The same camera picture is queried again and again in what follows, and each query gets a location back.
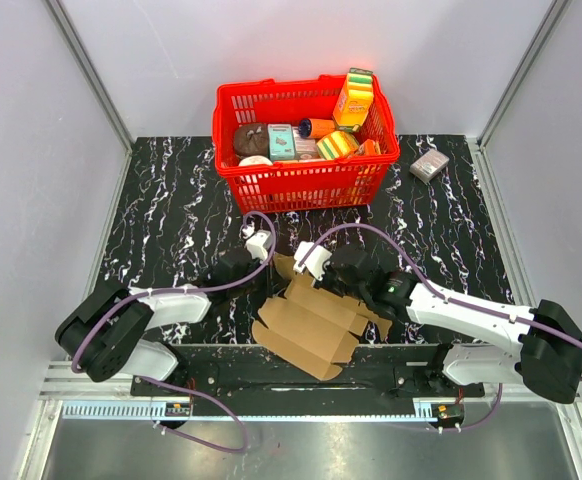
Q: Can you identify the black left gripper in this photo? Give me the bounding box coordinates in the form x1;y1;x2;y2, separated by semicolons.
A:
229;253;289;300

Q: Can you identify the brown cardboard box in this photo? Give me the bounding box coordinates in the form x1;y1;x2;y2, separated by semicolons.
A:
252;254;393;381

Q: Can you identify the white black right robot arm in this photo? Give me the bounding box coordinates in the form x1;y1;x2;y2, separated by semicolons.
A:
305;245;582;404

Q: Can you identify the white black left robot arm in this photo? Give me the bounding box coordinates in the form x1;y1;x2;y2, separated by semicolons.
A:
55;247;272;396

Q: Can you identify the pink small food box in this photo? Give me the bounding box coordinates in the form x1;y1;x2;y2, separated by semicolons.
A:
292;126;320;161

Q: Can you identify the teal small carton box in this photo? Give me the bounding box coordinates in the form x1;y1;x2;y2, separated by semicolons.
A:
267;123;296;162

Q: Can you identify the tall orange sponge box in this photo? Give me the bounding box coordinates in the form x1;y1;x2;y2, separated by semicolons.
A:
332;68;374;133

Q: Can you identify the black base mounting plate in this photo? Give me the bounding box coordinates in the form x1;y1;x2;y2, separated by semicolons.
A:
130;342;487;401

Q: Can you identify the white round lid container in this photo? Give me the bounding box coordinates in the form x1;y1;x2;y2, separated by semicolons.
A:
238;155;273;167

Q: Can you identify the orange snack packet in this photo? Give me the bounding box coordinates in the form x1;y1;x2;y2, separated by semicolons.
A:
346;139;382;160

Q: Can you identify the brown round chocolate cake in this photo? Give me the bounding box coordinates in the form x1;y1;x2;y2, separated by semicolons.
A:
233;122;270;157

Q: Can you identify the yellow green sponge pack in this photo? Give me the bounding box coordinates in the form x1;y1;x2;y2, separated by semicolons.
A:
316;131;359;160

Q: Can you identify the red plastic shopping basket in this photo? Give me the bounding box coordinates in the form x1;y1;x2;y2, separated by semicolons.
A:
212;69;400;213

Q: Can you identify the white wrapped tissue pack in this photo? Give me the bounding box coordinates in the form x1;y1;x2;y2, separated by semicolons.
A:
409;149;449;184

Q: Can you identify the orange cylindrical can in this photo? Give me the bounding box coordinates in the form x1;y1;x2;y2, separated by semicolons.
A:
298;118;337;140

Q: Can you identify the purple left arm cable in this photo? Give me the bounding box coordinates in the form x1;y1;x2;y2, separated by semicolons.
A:
70;210;276;454

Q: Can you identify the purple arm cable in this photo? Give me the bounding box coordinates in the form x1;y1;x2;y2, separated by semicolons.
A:
303;222;582;434
70;210;276;454

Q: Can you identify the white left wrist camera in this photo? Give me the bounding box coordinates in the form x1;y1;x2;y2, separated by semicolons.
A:
241;225;274;262

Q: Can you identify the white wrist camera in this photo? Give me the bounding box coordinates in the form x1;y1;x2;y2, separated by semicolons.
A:
293;241;332;280
241;225;274;262

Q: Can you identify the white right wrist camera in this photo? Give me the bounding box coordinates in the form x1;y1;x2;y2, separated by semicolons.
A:
293;241;332;280

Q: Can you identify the aluminium frame rail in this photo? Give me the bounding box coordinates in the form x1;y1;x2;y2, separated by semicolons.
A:
38;359;582;421

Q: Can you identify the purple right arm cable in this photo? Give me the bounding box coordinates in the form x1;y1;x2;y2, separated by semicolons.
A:
303;222;582;434

